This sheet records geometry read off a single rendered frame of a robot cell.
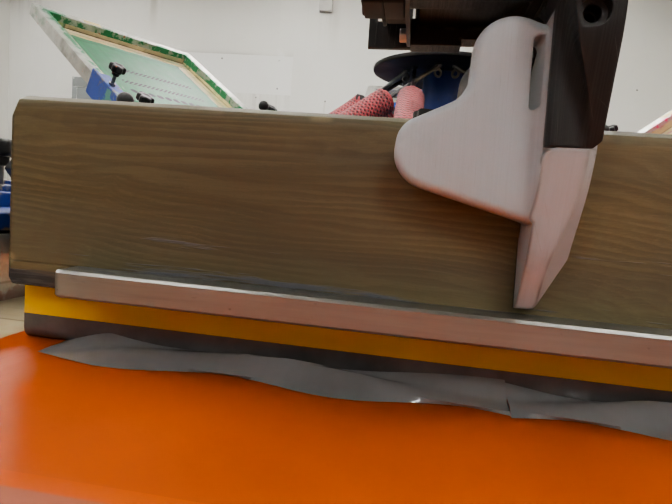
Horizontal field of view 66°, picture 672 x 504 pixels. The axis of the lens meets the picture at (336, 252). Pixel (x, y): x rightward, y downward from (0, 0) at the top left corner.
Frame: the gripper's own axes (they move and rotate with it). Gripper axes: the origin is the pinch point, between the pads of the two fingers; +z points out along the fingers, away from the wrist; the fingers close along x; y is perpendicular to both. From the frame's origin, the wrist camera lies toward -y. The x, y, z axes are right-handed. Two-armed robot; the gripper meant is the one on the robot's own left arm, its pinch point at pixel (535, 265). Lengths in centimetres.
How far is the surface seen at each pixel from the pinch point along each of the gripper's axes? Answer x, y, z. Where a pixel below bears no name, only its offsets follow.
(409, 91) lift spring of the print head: -74, 7, -22
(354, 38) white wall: -422, 62, -137
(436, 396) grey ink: 1.8, 3.3, 4.8
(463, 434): 4.1, 2.6, 5.0
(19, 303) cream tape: -4.8, 25.1, 4.6
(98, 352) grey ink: 1.8, 16.3, 4.6
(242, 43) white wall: -422, 158, -131
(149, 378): 3.1, 13.5, 4.8
